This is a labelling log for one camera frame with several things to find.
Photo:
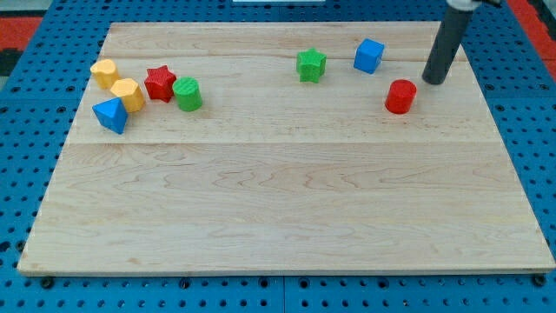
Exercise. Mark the yellow heart block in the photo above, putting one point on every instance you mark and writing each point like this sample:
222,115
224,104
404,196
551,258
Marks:
105,73

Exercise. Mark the blue cube block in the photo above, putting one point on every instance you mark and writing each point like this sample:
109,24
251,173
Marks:
368,55

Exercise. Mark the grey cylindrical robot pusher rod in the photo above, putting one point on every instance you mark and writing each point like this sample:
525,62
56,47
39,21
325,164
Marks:
447,41

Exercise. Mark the red cylinder block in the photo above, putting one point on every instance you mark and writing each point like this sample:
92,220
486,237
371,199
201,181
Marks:
400,96

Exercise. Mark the green star block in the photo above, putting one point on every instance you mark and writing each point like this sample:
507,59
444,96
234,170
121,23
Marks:
310,65

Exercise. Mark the light wooden board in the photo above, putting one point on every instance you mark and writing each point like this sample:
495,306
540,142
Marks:
274,176

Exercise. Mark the red star block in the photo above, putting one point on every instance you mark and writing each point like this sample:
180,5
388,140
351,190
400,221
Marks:
159,83

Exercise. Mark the yellow hexagon block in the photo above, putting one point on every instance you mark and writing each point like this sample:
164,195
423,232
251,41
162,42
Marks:
129,92

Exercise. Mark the blue triangle block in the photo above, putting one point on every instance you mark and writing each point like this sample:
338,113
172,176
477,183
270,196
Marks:
111,114

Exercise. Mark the green cylinder block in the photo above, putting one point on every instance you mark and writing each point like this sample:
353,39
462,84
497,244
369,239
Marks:
187,93

